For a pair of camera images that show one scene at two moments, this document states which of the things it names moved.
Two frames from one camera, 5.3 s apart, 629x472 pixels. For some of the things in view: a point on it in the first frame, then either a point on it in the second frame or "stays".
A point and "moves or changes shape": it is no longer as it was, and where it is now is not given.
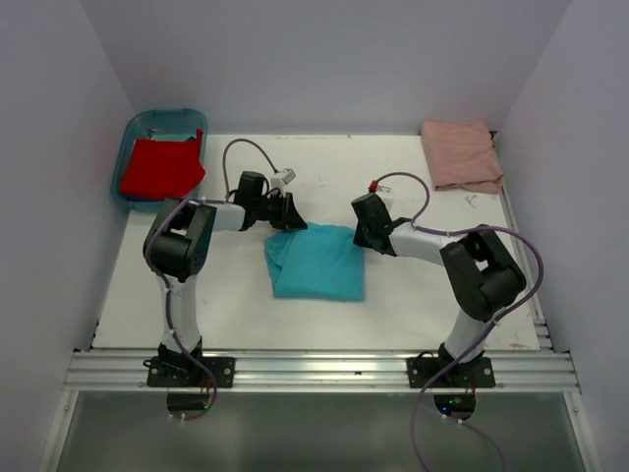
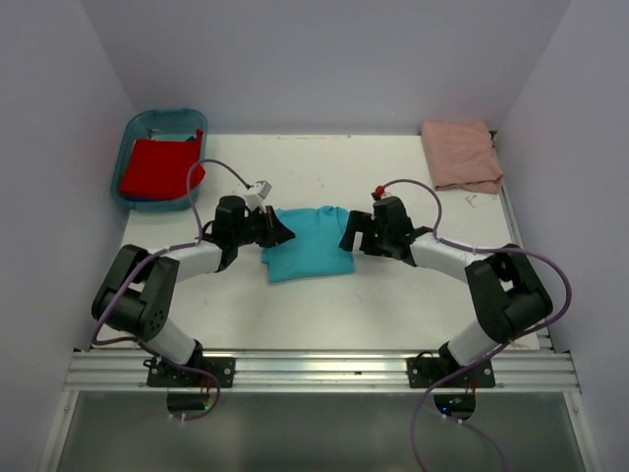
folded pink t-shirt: [461, 155] stays
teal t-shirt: [320, 262] moves or changes shape
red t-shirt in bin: [158, 169] stays
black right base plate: [468, 373] stays
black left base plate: [180, 372] stays
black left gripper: [289, 217] to [275, 232]
